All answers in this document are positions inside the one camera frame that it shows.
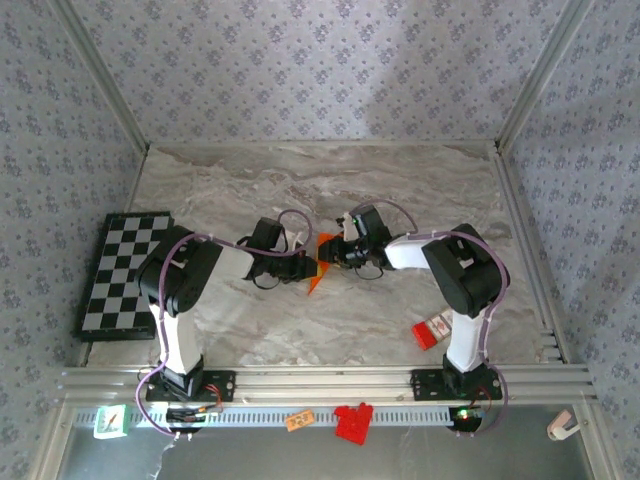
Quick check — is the orange square paper sheet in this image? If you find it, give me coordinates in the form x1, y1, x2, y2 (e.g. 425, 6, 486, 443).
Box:
306, 232, 346, 297

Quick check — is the grey metal sheet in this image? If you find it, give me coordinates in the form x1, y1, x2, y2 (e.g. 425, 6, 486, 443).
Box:
57, 404, 601, 480

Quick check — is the red and white small box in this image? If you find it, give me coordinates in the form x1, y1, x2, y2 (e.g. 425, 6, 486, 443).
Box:
410, 308, 454, 351

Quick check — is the orange paper tag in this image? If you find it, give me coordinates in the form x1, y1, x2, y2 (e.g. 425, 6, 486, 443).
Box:
284, 408, 316, 432

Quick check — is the red toy brick block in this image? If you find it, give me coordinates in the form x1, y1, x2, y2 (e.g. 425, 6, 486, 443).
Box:
333, 402, 375, 446

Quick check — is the black grey checkerboard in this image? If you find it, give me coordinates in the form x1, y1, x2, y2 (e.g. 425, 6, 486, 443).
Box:
74, 212, 176, 344

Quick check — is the green white card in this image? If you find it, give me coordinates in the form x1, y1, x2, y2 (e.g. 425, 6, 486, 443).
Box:
93, 403, 129, 441

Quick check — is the pink plastic hook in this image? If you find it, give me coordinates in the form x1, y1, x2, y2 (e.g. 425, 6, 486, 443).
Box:
545, 409, 582, 442

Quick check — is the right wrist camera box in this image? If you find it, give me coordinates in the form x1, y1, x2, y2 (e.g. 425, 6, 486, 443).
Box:
335, 203, 394, 244

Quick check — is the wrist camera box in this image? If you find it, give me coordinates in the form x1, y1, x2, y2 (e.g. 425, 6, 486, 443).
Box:
249, 217, 307, 251
335, 203, 394, 244

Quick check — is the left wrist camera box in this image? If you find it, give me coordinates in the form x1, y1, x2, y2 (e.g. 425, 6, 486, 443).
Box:
249, 217, 307, 251

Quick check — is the long aluminium base rail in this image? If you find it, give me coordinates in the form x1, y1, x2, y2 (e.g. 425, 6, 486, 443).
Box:
57, 364, 599, 406

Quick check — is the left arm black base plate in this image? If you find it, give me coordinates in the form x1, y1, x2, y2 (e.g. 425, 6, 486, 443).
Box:
145, 369, 237, 404

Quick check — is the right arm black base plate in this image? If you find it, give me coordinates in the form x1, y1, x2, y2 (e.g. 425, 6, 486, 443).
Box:
409, 367, 504, 404

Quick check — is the grey slotted cable duct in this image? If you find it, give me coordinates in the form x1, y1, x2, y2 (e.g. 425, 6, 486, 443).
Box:
72, 404, 494, 429

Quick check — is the red black wire pair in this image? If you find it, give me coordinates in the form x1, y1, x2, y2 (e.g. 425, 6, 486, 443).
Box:
204, 383, 225, 414
472, 387, 494, 416

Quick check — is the aluminium side rail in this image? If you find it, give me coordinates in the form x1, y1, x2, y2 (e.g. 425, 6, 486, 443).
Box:
124, 144, 151, 216
492, 142, 571, 364

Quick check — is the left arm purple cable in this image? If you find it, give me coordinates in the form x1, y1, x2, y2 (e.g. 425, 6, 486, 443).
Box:
135, 208, 314, 441

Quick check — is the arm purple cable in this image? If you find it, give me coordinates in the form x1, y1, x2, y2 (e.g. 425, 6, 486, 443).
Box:
135, 208, 314, 441
367, 199, 511, 439

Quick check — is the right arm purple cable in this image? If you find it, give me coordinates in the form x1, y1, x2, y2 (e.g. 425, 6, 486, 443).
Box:
367, 199, 511, 439

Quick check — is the aluminium frame post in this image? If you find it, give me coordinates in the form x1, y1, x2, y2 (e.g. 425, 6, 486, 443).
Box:
47, 0, 151, 151
494, 0, 596, 151

